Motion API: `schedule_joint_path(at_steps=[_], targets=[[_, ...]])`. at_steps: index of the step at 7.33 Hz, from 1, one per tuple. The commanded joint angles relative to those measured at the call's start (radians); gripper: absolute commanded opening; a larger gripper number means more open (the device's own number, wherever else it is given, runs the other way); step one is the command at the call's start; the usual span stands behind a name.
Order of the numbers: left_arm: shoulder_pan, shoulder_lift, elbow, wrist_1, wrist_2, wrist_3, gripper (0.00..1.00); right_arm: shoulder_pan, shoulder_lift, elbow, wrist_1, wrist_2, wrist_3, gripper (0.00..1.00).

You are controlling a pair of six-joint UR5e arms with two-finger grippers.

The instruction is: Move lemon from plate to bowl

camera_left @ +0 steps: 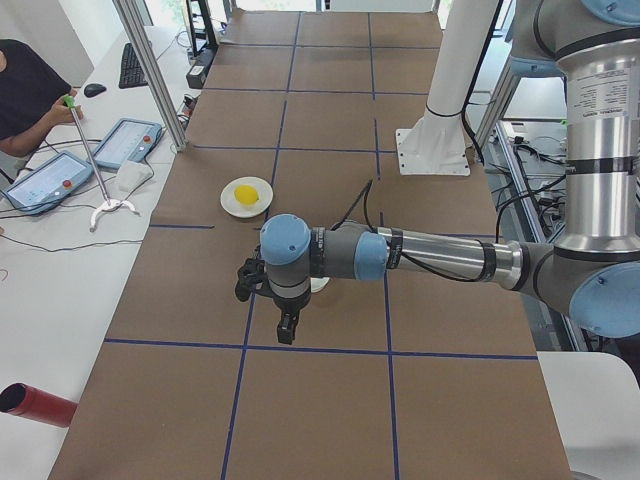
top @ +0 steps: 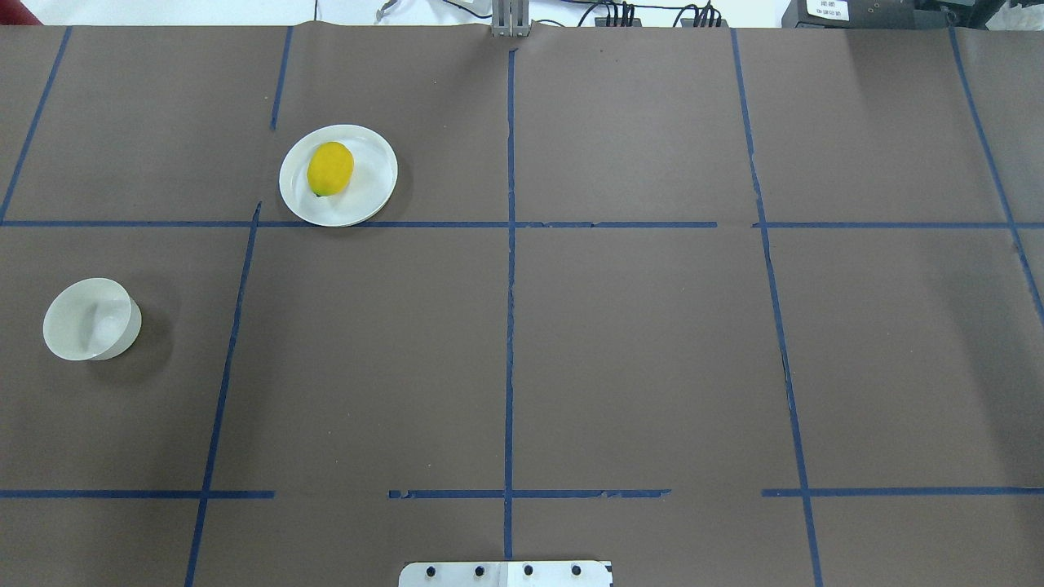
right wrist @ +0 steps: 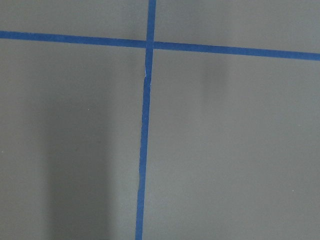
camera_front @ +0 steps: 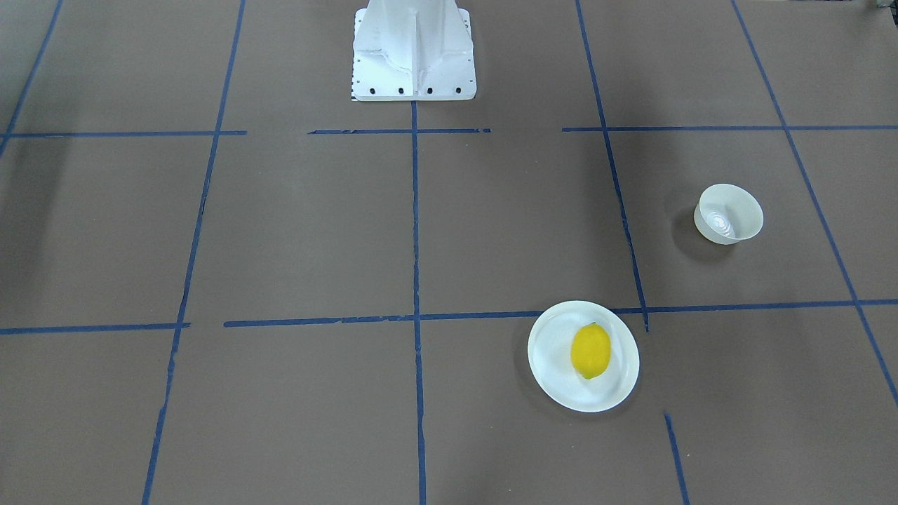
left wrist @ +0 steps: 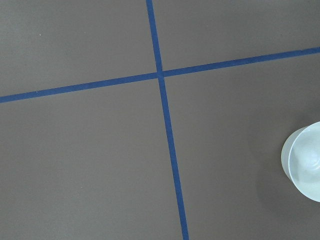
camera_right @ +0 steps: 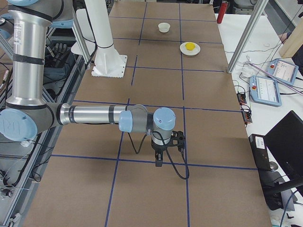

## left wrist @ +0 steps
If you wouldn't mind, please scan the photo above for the white bowl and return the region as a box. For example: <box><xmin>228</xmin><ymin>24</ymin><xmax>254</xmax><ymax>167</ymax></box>
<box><xmin>280</xmin><ymin>122</ymin><xmax>320</xmax><ymax>202</ymax></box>

